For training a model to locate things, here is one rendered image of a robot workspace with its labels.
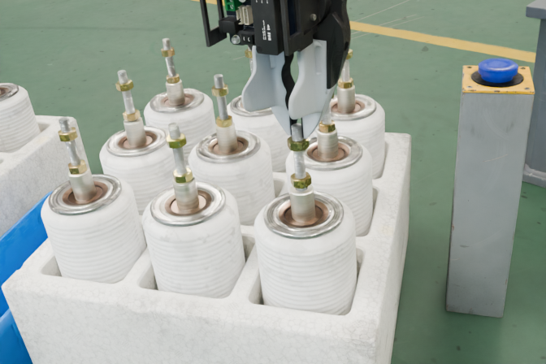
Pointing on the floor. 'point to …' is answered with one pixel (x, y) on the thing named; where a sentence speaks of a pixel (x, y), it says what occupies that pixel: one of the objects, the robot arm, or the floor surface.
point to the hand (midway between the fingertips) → (301, 118)
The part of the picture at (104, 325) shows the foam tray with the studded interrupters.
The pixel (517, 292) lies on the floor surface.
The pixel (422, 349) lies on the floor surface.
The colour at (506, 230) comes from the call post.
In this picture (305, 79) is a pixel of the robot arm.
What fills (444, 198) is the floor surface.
